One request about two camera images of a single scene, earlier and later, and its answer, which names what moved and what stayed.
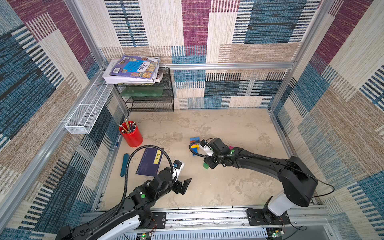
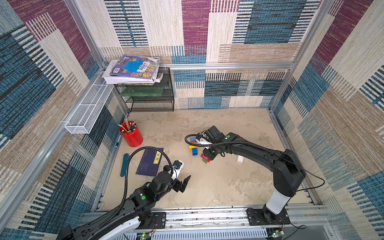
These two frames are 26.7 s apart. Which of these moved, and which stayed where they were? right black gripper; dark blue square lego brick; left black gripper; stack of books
Moved: right black gripper
Stayed: dark blue square lego brick; left black gripper; stack of books
